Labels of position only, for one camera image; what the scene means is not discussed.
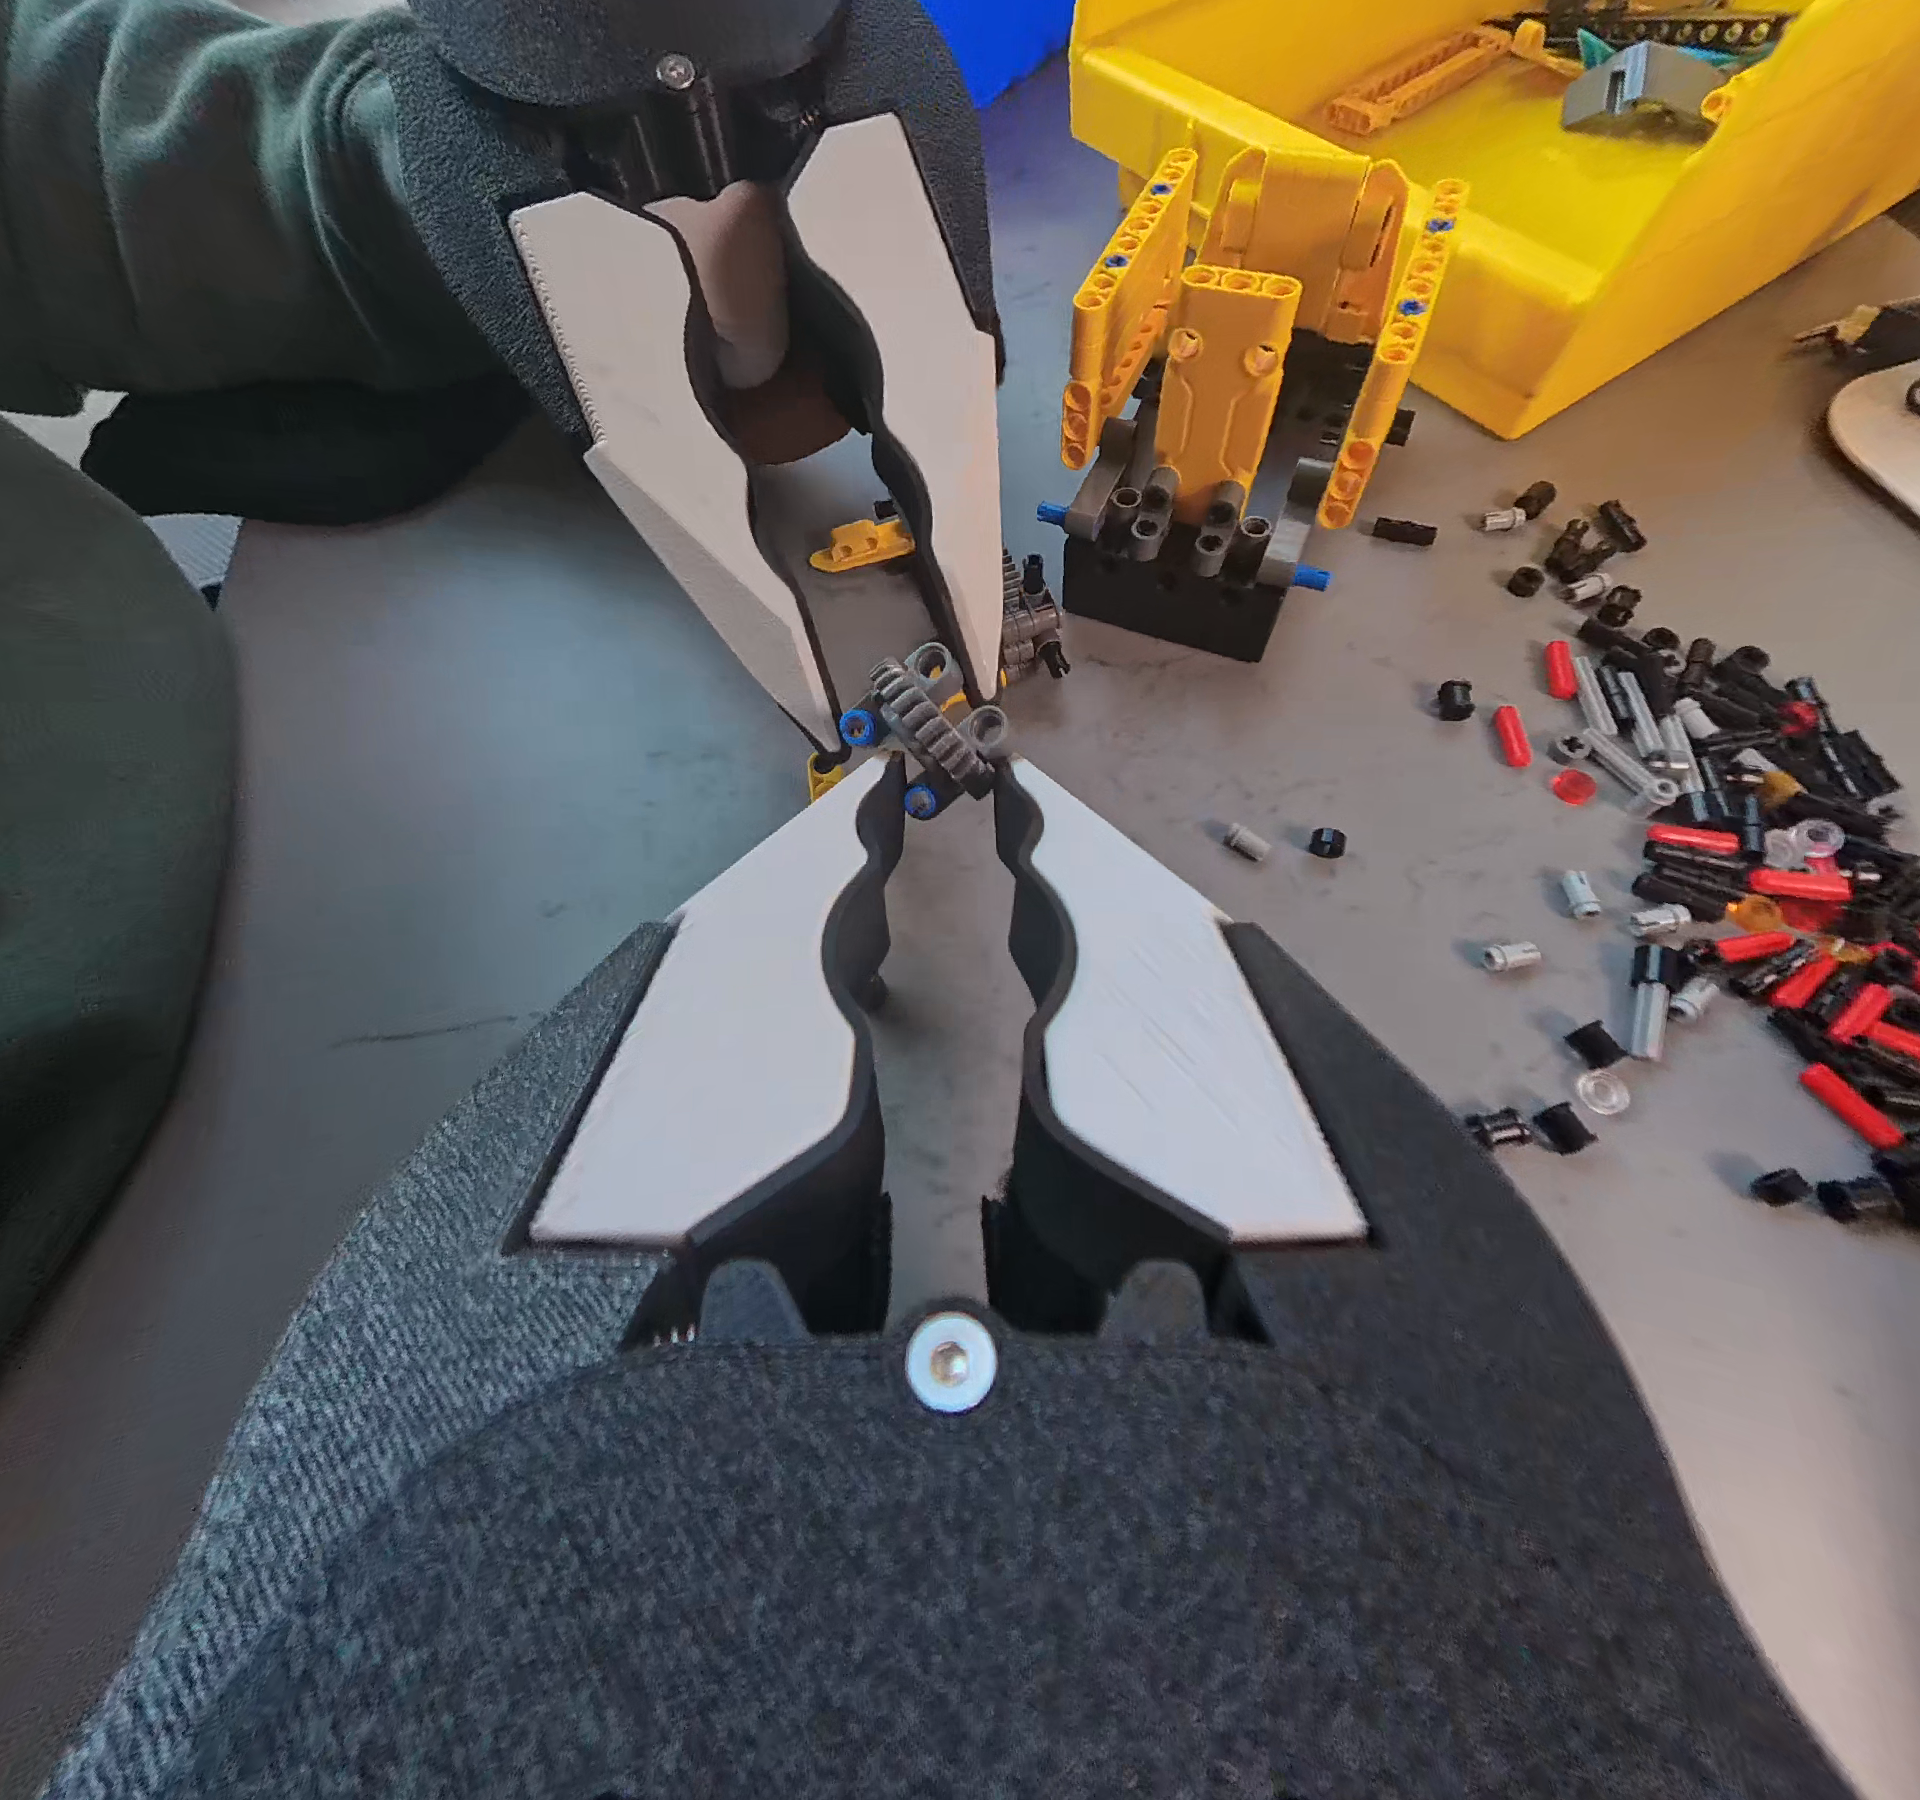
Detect black cable with plug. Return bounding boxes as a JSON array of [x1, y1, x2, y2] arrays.
[[1791, 303, 1920, 364]]

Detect pile of small lego pieces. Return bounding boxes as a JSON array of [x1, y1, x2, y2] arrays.
[[1430, 476, 1920, 1227]]

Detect person's left forearm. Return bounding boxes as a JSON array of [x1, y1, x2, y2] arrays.
[[0, 0, 531, 529]]

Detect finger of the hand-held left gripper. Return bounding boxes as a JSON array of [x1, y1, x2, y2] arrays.
[[508, 193, 842, 765], [783, 112, 1004, 705]]

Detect person's left hand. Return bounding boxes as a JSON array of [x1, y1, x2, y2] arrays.
[[672, 175, 873, 468]]

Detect large yellow black lego model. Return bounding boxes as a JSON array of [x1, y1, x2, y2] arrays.
[[1031, 145, 1472, 665]]

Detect grey lego gear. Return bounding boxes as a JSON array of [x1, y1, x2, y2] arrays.
[[837, 640, 1016, 822]]

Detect book stand with white base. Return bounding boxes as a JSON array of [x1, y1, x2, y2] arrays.
[[1825, 364, 1920, 522]]

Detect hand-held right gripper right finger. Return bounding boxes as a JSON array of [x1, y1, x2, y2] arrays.
[[994, 757, 1372, 1248]]

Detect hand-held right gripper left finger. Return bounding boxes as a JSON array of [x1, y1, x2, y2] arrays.
[[527, 754, 904, 1248]]

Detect heap of large lego parts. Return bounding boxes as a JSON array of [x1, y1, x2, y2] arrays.
[[1319, 0, 1799, 139]]

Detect yellow grey lego claw assembly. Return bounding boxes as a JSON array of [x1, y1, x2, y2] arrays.
[[809, 516, 1071, 687]]

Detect yellow bin with large parts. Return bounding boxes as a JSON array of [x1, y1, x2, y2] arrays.
[[1067, 0, 1920, 442]]

